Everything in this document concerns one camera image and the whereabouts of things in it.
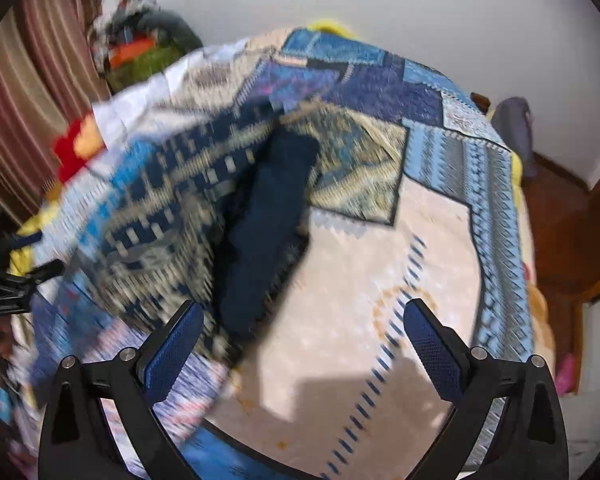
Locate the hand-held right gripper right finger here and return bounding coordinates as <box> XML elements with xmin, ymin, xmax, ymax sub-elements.
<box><xmin>402</xmin><ymin>298</ymin><xmax>570</xmax><ymax>480</ymax></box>

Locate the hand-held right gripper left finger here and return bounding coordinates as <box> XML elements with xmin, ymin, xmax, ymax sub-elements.
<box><xmin>39</xmin><ymin>299</ymin><xmax>206</xmax><ymax>480</ymax></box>

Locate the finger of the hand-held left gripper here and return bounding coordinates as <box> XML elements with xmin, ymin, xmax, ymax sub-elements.
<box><xmin>17</xmin><ymin>259</ymin><xmax>65</xmax><ymax>287</ymax></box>

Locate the navy patterned hoodie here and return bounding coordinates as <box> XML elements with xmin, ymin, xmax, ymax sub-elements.
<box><xmin>75</xmin><ymin>100</ymin><xmax>326</xmax><ymax>367</ymax></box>

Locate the pile of mixed clothes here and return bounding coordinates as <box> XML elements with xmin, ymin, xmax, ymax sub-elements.
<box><xmin>87</xmin><ymin>0</ymin><xmax>204</xmax><ymax>95</ymax></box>

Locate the patchwork blanket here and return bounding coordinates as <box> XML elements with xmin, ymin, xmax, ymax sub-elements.
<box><xmin>0</xmin><ymin>27</ymin><xmax>537</xmax><ymax>480</ymax></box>

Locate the pink item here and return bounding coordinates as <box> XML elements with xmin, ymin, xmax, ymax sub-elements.
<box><xmin>555</xmin><ymin>352</ymin><xmax>579</xmax><ymax>397</ymax></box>

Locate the striped brown curtain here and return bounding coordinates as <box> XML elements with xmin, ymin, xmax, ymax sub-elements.
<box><xmin>0</xmin><ymin>0</ymin><xmax>113</xmax><ymax>227</ymax></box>

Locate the grey cloth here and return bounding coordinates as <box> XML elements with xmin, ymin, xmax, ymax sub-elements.
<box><xmin>490</xmin><ymin>97</ymin><xmax>539</xmax><ymax>179</ymax></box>

